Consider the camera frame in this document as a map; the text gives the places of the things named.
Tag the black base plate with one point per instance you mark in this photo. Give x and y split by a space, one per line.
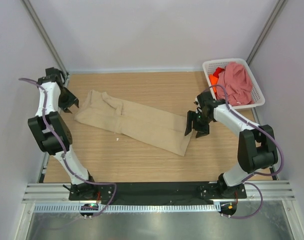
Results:
156 193

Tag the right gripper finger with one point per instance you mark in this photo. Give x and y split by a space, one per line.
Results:
202 131
190 119

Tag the beige t shirt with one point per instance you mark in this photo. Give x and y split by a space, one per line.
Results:
146 124

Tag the pink t shirt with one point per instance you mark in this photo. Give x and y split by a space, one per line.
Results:
237 83

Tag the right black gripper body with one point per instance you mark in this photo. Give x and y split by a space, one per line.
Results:
202 121

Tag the red t shirt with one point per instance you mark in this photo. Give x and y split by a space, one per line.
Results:
218 71

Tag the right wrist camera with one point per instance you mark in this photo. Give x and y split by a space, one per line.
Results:
204 98

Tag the white slotted cable duct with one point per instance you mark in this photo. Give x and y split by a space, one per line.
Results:
91 208

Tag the aluminium frame rail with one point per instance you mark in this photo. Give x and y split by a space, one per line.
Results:
268 190

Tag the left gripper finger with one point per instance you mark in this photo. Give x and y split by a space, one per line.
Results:
67 110
76 102

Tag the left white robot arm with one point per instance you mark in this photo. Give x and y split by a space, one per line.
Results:
53 136

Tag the white plastic basket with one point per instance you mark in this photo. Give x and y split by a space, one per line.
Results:
210 66

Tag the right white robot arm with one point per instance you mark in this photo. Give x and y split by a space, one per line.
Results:
256 145

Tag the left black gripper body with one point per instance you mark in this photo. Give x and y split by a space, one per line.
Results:
66 98

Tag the orange t shirt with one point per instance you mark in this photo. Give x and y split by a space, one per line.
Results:
213 80

